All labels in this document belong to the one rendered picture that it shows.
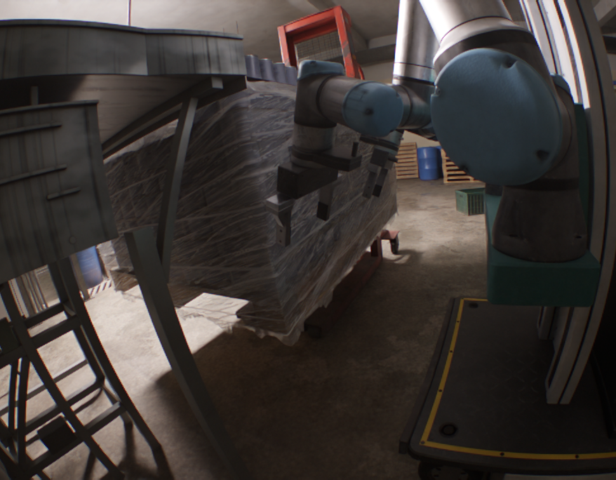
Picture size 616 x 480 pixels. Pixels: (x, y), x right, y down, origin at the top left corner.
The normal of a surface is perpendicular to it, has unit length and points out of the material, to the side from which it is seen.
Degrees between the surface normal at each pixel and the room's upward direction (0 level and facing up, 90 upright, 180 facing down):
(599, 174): 90
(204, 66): 90
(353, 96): 69
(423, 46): 105
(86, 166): 90
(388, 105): 115
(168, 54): 90
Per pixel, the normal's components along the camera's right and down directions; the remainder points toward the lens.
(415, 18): -0.55, 0.43
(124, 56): 0.87, 0.00
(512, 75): -0.79, 0.39
